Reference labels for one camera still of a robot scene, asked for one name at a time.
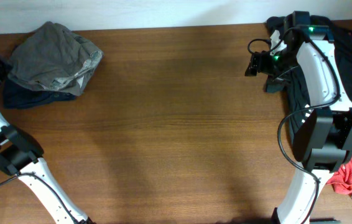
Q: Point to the grey shorts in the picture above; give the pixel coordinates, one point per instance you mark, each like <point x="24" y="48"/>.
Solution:
<point x="55" y="59"/>

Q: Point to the folded dark navy garment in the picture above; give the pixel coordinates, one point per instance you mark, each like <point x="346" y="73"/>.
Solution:
<point x="17" y="97"/>

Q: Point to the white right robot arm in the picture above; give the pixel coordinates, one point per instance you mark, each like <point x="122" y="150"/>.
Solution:
<point x="323" y="143"/>

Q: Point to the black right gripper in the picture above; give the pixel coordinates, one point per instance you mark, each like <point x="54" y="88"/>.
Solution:
<point x="262" y="58"/>

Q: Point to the black t-shirt with white print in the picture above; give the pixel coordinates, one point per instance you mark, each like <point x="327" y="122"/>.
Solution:
<point x="295" y="85"/>

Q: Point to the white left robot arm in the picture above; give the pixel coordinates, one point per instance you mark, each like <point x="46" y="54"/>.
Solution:
<point x="21" y="157"/>

